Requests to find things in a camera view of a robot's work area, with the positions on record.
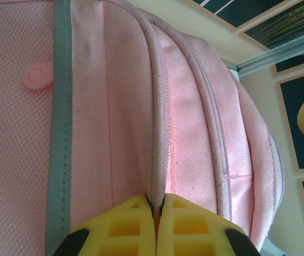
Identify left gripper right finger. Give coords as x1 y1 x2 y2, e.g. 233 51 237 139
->
156 194 258 256

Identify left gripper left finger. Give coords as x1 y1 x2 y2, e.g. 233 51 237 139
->
55 194 156 256

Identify pink backpack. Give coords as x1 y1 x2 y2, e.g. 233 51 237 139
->
0 0 286 256

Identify aluminium corner post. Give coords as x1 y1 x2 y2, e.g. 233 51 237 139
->
233 39 304 77

